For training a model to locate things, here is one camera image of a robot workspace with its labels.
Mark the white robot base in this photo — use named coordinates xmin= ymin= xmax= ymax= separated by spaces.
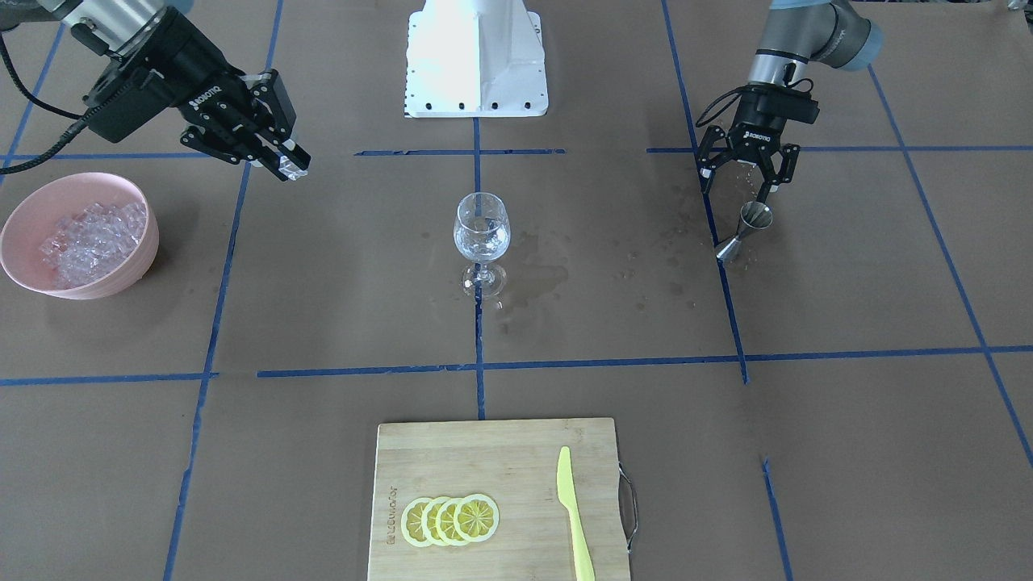
xmin=404 ymin=1 xmax=550 ymax=119

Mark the pile of ice cubes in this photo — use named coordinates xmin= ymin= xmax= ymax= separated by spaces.
xmin=38 ymin=202 xmax=148 ymax=291

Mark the ice cube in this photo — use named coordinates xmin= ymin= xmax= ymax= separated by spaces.
xmin=279 ymin=155 xmax=309 ymax=182

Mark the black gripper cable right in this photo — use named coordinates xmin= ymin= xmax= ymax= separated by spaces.
xmin=696 ymin=87 xmax=747 ymax=130

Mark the clear wine glass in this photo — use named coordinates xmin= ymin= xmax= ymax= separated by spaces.
xmin=453 ymin=191 xmax=512 ymax=299

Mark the pink bowl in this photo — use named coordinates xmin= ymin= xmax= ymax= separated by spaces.
xmin=2 ymin=172 xmax=159 ymax=300

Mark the steel cocktail jigger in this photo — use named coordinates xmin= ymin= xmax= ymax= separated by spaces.
xmin=716 ymin=201 xmax=772 ymax=262

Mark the yellow plastic knife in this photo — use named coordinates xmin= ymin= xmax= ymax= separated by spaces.
xmin=554 ymin=445 xmax=596 ymax=580

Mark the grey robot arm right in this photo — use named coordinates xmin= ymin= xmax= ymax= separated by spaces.
xmin=41 ymin=1 xmax=311 ymax=181

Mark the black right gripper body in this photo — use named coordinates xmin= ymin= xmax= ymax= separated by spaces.
xmin=84 ymin=8 xmax=295 ymax=165

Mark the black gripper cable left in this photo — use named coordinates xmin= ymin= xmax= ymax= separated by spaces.
xmin=0 ymin=32 xmax=102 ymax=174

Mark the bamboo cutting board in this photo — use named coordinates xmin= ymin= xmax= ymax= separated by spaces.
xmin=366 ymin=418 xmax=631 ymax=580

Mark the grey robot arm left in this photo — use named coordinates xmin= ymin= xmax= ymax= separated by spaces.
xmin=695 ymin=1 xmax=885 ymax=203

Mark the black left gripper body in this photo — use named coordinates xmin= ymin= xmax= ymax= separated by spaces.
xmin=726 ymin=84 xmax=819 ymax=165

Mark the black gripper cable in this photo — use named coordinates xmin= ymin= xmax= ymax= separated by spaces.
xmin=0 ymin=32 xmax=102 ymax=174
xmin=696 ymin=87 xmax=747 ymax=130

